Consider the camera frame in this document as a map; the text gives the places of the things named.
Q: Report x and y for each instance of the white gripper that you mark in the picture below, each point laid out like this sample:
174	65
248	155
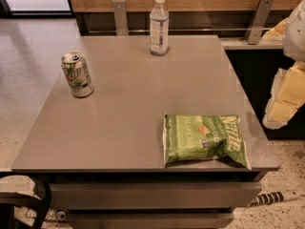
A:
295	35

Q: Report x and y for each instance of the green jalapeno chip bag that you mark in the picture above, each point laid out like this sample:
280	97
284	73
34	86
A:
203	137

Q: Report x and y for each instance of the clear plastic water bottle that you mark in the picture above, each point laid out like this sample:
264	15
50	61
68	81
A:
159	26

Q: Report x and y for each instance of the green 7up soda can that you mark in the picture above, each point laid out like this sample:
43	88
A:
76	70

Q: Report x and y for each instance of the grey lower drawer front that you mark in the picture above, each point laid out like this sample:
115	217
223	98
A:
150	220

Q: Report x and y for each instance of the grey drawer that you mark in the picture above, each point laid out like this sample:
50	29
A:
150	220
178	195

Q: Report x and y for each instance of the grey upper drawer front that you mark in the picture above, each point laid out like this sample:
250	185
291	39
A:
178	195

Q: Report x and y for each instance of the black chair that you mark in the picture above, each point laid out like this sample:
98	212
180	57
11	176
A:
9	200

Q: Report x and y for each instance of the right metal bracket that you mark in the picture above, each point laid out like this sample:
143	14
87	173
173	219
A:
261	13

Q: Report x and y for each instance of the metal bracket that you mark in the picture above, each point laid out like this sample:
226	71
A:
120	17
261	13

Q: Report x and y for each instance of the left metal bracket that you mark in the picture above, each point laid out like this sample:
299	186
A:
120	17

